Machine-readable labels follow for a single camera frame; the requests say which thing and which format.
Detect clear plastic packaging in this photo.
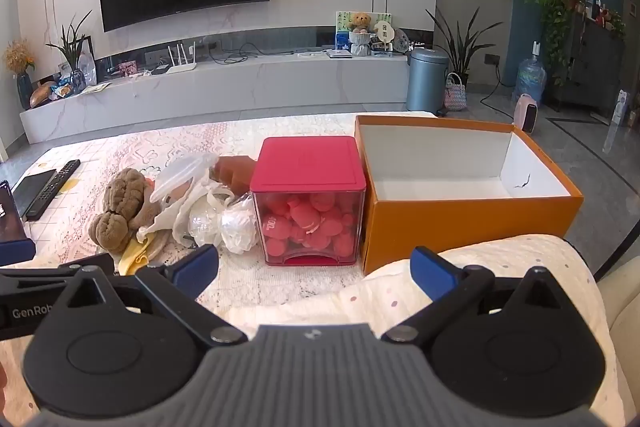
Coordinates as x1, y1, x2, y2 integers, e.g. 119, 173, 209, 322
149, 154, 219, 208

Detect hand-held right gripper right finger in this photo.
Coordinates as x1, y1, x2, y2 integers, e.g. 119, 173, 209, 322
382, 247, 568, 348

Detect brown walnut plush toy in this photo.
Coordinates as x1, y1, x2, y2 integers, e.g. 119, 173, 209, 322
88, 167, 157, 254

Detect woven pink handbag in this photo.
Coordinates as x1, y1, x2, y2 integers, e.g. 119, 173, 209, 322
444, 73, 469, 112

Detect white spray bottle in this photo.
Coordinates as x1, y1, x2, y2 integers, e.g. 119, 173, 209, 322
614, 89, 629, 126

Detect red lidded clear box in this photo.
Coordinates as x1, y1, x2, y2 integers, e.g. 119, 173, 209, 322
249, 136, 368, 267

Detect white marble television console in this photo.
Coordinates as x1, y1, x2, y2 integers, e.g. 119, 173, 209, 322
20, 54, 426, 145

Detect pile of red sponge eggs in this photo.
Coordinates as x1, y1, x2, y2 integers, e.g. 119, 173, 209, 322
255, 193, 362, 259

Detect blue water jug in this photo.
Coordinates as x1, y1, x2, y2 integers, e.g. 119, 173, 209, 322
514, 41, 547, 108

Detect small brown teddy bear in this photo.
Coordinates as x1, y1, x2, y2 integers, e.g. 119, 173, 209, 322
349, 12, 374, 34

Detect pink space heater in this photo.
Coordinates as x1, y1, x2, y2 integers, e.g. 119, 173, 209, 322
513, 93, 539, 134

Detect yellow soft cloth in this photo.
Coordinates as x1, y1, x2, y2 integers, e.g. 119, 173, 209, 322
116, 237, 157, 277

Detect blue vase with yellow flowers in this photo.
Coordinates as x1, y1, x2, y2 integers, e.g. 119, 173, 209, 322
2, 39, 37, 110

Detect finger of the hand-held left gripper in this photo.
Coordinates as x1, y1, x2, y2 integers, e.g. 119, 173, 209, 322
0, 238, 37, 268
0, 254, 117, 293

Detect green picture board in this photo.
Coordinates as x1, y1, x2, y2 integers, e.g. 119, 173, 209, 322
336, 11, 392, 54

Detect dark grey sideboard cabinet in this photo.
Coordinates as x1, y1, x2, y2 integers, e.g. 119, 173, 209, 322
549, 11, 627, 114

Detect white router with antennas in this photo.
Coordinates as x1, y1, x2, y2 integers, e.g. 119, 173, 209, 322
165, 42, 199, 75

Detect white cloth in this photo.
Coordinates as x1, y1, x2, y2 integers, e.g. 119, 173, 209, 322
136, 172, 259, 256

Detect round hand fan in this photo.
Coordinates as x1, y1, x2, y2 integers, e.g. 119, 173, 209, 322
376, 21, 402, 54

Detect clear plastic bottle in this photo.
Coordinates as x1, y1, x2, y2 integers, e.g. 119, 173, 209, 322
77, 51, 97, 86

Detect brown chocolate plush toy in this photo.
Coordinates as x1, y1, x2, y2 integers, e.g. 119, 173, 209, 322
214, 155, 259, 190

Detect colourful snack bags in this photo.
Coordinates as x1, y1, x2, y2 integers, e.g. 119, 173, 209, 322
50, 76, 77, 100

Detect bushy green potted plant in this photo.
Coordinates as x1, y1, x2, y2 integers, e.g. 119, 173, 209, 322
524, 0, 584, 86

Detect cream sofa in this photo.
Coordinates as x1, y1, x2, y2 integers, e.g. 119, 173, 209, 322
595, 252, 640, 427

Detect black remote control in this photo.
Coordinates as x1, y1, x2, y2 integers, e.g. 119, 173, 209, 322
25, 159, 81, 222

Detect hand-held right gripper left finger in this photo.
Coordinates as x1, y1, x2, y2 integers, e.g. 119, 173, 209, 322
60, 244, 248, 348

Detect pink lace patterned tablecloth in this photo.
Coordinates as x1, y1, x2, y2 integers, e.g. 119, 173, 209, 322
0, 111, 441, 358

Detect black flat tablet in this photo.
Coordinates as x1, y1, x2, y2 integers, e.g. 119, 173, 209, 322
14, 169, 57, 218

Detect cream dotted quilt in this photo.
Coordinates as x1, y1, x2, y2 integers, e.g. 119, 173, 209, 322
220, 234, 626, 427

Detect long leaf potted plant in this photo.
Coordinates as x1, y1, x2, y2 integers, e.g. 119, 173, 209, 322
425, 7, 503, 84

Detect grey blue pedal trash can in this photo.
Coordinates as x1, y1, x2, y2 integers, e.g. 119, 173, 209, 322
406, 48, 449, 112

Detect green plant in glass vase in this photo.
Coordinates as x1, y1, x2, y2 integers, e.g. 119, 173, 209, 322
45, 10, 94, 95

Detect orange cardboard box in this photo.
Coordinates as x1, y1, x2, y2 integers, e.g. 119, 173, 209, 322
354, 115, 585, 277

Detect brown gourd ornament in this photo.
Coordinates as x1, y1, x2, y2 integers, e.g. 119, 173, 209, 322
30, 82, 57, 108

